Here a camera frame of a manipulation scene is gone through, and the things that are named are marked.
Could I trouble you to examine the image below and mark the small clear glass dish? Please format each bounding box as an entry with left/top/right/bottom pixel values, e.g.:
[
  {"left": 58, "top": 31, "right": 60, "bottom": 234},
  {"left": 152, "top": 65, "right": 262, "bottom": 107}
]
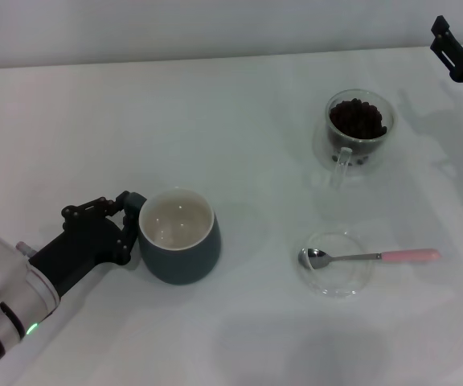
[{"left": 295, "top": 229, "right": 375, "bottom": 301}]

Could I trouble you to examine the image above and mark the dark green ceramic mug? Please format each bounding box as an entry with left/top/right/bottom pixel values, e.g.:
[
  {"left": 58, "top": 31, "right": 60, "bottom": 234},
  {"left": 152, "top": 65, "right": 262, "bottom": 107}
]
[{"left": 129, "top": 187, "right": 223, "bottom": 285}]

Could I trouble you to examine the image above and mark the coffee beans pile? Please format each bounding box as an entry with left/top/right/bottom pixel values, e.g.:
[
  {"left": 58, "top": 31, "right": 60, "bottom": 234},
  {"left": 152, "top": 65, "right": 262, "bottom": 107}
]
[{"left": 328, "top": 97, "right": 388, "bottom": 140}]

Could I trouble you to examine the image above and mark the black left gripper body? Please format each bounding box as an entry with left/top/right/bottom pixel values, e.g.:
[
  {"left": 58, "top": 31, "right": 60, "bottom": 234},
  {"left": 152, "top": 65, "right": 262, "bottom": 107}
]
[{"left": 28, "top": 219, "right": 122, "bottom": 298}]

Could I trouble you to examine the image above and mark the double-walled glass cup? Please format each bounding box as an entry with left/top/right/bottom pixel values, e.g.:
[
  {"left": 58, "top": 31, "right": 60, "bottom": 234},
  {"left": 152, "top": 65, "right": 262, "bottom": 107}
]
[{"left": 311, "top": 88, "right": 398, "bottom": 189}]

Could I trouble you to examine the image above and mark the pink-handled metal spoon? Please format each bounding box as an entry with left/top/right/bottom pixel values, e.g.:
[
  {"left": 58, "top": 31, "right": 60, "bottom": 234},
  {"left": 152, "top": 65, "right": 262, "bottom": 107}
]
[{"left": 297, "top": 247, "right": 441, "bottom": 271}]

